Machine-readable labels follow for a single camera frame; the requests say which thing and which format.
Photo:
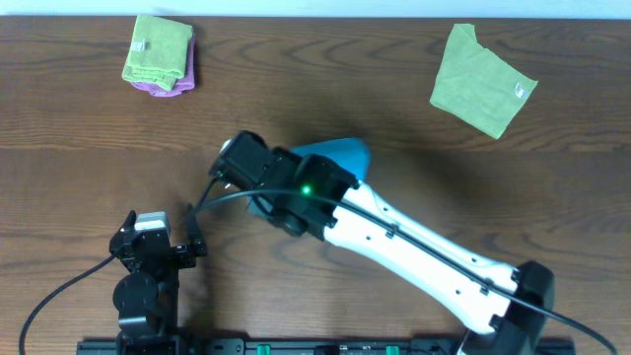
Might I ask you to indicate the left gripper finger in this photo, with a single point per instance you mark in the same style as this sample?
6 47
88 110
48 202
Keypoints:
129 222
195 237

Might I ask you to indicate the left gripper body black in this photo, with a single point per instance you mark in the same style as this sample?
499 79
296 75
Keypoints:
185 257

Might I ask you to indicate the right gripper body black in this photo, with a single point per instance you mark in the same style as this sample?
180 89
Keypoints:
292 158

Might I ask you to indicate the blue microfiber cloth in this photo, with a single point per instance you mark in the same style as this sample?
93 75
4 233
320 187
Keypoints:
322 172

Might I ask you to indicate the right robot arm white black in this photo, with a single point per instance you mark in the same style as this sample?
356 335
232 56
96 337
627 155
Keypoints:
487 296

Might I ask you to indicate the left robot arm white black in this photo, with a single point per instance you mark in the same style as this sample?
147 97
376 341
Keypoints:
146 299

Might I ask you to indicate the pink folded cloth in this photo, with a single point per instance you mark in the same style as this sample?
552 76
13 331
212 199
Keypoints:
186 83

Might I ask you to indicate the green folded cloth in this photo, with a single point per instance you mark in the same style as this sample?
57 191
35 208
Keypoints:
158 52

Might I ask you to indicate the green cloth unfolded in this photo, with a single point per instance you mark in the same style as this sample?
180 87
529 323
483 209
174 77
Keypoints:
477 86

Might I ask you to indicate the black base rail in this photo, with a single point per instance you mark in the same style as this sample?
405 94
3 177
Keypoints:
236 346

